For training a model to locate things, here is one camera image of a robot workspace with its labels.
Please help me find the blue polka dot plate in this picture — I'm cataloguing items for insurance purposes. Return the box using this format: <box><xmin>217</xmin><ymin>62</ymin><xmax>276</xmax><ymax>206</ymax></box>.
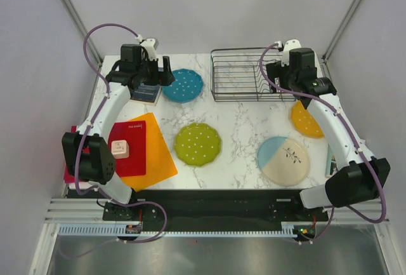
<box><xmin>162</xmin><ymin>69</ymin><xmax>204</xmax><ymax>104</ymax></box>

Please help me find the black wire dish rack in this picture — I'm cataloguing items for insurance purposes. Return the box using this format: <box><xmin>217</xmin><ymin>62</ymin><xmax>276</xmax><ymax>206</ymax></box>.
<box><xmin>210</xmin><ymin>47</ymin><xmax>296</xmax><ymax>102</ymax></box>

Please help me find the yellow polka dot plate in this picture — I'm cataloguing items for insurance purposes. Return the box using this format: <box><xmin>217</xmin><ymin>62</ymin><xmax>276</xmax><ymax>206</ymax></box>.
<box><xmin>290</xmin><ymin>101</ymin><xmax>324</xmax><ymax>138</ymax></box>

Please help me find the green polka dot plate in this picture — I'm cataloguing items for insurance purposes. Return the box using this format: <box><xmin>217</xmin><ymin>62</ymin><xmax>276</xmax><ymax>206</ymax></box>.
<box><xmin>174</xmin><ymin>123</ymin><xmax>222</xmax><ymax>167</ymax></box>

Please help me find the blue and cream plate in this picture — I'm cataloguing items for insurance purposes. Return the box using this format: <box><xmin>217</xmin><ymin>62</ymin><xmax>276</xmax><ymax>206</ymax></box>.
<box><xmin>257</xmin><ymin>136</ymin><xmax>310</xmax><ymax>187</ymax></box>

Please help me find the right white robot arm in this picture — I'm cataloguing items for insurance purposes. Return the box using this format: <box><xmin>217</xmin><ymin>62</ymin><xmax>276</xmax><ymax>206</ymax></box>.
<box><xmin>259</xmin><ymin>40</ymin><xmax>390</xmax><ymax>220</ymax></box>

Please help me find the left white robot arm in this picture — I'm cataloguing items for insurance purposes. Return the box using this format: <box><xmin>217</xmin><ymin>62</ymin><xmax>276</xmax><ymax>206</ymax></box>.
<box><xmin>62</xmin><ymin>38</ymin><xmax>174</xmax><ymax>220</ymax></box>

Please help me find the dark blue book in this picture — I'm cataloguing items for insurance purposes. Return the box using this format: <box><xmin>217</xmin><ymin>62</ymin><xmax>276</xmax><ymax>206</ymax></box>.
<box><xmin>131</xmin><ymin>84</ymin><xmax>162</xmax><ymax>106</ymax></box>

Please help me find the red cutting board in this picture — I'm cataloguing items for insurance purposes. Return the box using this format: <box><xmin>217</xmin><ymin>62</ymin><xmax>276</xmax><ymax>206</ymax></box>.
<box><xmin>108</xmin><ymin>121</ymin><xmax>147</xmax><ymax>178</ymax></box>

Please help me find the pink square box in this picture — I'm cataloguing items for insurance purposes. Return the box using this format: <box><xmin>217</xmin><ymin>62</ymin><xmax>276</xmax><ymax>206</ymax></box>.
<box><xmin>111</xmin><ymin>140</ymin><xmax>129</xmax><ymax>159</ymax></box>

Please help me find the orange translucent cutting board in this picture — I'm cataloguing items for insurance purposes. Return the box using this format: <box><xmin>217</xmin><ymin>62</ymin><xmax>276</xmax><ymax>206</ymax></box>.
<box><xmin>121</xmin><ymin>112</ymin><xmax>178</xmax><ymax>191</ymax></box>

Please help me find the magenta book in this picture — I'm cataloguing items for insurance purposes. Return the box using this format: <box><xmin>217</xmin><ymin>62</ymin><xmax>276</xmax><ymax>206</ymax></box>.
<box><xmin>63</xmin><ymin>125</ymin><xmax>91</xmax><ymax>190</ymax></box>

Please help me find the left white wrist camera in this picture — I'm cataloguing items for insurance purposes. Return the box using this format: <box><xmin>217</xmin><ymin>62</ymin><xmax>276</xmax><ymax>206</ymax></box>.
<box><xmin>136</xmin><ymin>35</ymin><xmax>159</xmax><ymax>61</ymax></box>

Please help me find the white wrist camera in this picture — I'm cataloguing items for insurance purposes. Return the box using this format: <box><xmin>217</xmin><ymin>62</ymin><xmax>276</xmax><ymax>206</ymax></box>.
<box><xmin>136</xmin><ymin>35</ymin><xmax>159</xmax><ymax>61</ymax></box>
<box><xmin>275</xmin><ymin>39</ymin><xmax>301</xmax><ymax>66</ymax></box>

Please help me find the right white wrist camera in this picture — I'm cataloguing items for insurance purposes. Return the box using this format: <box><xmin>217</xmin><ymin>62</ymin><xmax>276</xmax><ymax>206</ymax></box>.
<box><xmin>275</xmin><ymin>39</ymin><xmax>301</xmax><ymax>66</ymax></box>

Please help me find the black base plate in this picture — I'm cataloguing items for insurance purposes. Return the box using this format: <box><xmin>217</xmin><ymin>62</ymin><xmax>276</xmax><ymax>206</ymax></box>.
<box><xmin>103</xmin><ymin>189</ymin><xmax>328</xmax><ymax>231</ymax></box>

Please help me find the light blue cable duct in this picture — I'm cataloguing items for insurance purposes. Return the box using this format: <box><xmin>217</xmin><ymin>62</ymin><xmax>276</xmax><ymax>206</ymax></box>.
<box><xmin>58</xmin><ymin>224</ymin><xmax>298</xmax><ymax>238</ymax></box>

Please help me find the aluminium frame rail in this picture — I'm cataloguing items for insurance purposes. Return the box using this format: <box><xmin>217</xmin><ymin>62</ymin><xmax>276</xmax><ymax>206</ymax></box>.
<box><xmin>45</xmin><ymin>198</ymin><xmax>103</xmax><ymax>224</ymax></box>

